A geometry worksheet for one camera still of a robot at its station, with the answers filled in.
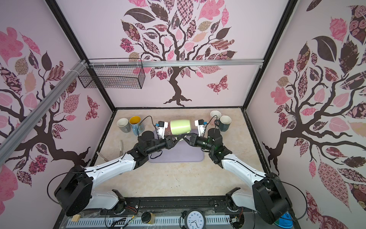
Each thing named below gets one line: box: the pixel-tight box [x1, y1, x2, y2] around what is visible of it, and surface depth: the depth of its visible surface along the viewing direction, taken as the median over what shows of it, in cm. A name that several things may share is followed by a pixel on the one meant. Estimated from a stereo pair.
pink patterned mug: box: [210, 110, 223, 121], surface depth 106 cm
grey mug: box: [116, 117, 132, 134], surface depth 102 cm
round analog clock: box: [184, 209, 207, 229], surface depth 69 cm
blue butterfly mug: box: [129, 115, 145, 136], surface depth 102 cm
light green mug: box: [170, 119, 192, 136], surface depth 74 cm
